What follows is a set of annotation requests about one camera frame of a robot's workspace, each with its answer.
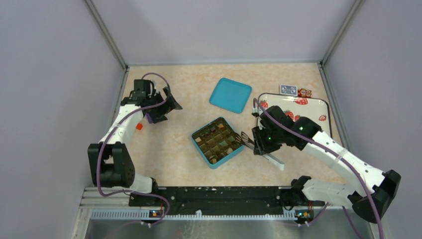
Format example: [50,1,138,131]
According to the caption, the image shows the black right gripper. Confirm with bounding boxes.
[252,124,284,155]

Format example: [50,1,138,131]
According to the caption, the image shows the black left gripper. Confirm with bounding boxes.
[147,87,182,123]

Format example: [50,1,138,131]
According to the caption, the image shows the metal tongs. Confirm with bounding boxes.
[234,131,285,171]

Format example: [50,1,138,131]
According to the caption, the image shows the teal chocolate box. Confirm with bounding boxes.
[191,117,243,169]

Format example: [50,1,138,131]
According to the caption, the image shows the teal box lid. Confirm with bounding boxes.
[209,78,252,114]

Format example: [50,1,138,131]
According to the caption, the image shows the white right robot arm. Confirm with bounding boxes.
[252,99,401,224]

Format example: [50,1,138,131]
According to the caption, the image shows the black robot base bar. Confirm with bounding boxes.
[128,186,324,216]

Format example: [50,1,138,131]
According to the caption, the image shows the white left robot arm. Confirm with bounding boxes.
[88,79,164,206]

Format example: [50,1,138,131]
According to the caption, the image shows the purple box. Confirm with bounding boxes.
[145,114,153,124]

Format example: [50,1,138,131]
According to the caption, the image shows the blue playing card deck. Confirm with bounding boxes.
[280,85,298,96]

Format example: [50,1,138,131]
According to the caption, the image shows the red dice block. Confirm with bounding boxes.
[298,88,312,98]

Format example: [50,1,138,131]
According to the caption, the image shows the strawberry print tray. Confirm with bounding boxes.
[258,93,332,135]

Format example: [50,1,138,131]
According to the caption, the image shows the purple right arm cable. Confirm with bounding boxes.
[253,98,385,239]

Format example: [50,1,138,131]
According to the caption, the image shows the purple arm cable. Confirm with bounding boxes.
[253,98,385,239]
[96,72,171,228]

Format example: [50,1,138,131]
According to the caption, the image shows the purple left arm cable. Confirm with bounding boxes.
[96,72,171,228]

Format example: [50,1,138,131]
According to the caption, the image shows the metal frame rail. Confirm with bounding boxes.
[71,187,387,239]

